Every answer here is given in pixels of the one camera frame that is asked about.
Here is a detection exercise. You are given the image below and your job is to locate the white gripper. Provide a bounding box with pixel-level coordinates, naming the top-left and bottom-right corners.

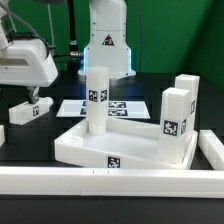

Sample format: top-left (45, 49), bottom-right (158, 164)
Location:
top-left (0, 39), bottom-right (58, 104)

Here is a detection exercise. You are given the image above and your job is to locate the white desk top panel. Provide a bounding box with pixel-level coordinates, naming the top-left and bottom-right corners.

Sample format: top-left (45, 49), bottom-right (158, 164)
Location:
top-left (54, 118), bottom-right (198, 170)

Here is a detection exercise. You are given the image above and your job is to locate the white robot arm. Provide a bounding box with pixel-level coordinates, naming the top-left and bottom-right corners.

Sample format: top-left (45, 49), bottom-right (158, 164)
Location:
top-left (0, 0), bottom-right (134, 103)

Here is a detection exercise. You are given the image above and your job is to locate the sheet with four tags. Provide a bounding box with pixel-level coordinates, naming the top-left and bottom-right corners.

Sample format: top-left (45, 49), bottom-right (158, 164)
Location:
top-left (57, 100), bottom-right (150, 119)

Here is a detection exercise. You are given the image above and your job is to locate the white U-shaped obstacle fence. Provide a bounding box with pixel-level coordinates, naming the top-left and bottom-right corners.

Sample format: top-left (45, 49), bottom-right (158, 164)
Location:
top-left (0, 125), bottom-right (224, 198)

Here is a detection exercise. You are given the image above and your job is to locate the black cable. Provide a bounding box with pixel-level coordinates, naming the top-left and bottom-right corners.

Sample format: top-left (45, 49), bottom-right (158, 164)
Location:
top-left (49, 0), bottom-right (84, 72)

